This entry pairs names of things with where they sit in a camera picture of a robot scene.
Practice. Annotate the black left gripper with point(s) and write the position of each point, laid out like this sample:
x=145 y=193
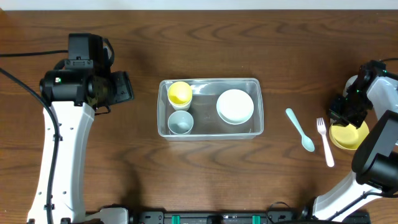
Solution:
x=126 y=88

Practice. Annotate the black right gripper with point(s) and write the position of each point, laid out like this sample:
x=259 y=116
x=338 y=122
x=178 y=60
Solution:
x=338 y=118

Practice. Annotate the yellow bowl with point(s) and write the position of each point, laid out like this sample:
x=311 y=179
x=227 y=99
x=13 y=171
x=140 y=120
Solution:
x=348 y=137

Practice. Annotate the pink plastic fork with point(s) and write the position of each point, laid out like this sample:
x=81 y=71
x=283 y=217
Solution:
x=321 y=128

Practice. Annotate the mint green spoon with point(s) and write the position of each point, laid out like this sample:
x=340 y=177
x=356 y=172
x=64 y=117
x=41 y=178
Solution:
x=307 y=143

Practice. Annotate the yellow cup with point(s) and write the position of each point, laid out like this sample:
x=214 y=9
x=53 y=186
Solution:
x=180 y=96

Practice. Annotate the pale grey cup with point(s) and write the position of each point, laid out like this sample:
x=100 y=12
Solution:
x=180 y=122

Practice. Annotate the white bowl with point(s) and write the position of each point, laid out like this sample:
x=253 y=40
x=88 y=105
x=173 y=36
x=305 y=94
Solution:
x=235 y=106

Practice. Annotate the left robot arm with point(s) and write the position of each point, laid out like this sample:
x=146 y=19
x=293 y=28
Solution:
x=72 y=92

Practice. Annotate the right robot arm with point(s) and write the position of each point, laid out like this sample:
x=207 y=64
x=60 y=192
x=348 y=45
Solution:
x=374 y=166

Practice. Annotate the clear plastic container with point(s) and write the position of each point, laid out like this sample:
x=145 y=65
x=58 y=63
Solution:
x=207 y=124

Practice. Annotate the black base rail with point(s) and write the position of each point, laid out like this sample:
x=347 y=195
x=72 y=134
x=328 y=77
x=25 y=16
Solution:
x=224 y=217

